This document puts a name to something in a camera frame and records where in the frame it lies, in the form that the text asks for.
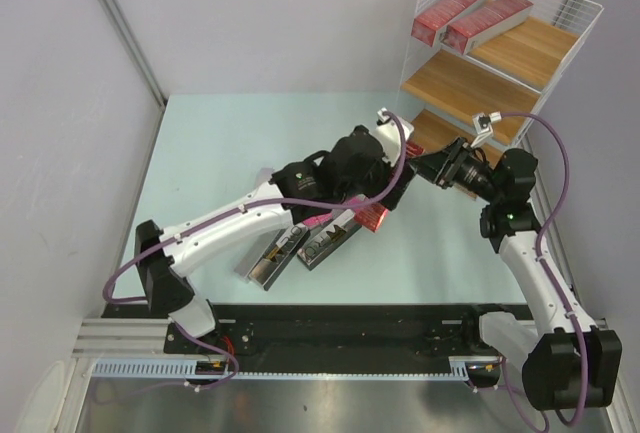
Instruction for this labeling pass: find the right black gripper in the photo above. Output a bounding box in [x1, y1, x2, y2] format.
[410, 135, 503, 204]

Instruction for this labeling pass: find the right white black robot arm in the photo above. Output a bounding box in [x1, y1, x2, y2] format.
[409, 138, 622, 411]

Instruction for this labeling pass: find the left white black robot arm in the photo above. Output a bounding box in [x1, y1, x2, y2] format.
[134, 120, 413, 353]

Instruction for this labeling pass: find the silver WR toothpaste box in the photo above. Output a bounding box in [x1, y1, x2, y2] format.
[297, 210, 362, 271]

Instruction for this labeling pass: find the pink toothpaste box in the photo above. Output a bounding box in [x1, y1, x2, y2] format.
[302, 197, 363, 229]

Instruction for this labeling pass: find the silver O toothpaste box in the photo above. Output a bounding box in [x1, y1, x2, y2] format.
[248, 224, 310, 291]

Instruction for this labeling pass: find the flat silver toothpaste box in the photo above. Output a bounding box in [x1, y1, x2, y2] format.
[233, 237, 268, 280]

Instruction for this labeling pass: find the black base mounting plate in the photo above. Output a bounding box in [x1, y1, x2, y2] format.
[102, 303, 536, 374]

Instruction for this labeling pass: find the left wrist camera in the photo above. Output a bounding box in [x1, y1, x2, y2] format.
[372, 108, 414, 167]

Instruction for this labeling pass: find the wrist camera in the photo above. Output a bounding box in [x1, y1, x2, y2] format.
[372, 108, 414, 167]
[471, 112, 502, 149]

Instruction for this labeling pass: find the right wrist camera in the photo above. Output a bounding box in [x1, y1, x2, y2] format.
[471, 112, 502, 149]

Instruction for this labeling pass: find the white wire wooden shelf rack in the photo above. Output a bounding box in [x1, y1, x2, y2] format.
[400, 0, 603, 162]

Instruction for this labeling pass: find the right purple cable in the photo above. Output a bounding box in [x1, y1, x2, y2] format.
[489, 111, 591, 427]

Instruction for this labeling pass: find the purple cable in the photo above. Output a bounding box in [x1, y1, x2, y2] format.
[102, 110, 409, 394]
[489, 111, 591, 427]

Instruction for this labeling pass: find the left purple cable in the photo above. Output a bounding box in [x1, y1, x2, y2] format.
[102, 110, 409, 394]

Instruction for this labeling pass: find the slotted cable duct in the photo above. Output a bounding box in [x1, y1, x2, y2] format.
[91, 357, 236, 379]

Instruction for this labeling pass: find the aluminium rail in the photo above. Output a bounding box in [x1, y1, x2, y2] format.
[72, 318, 169, 358]

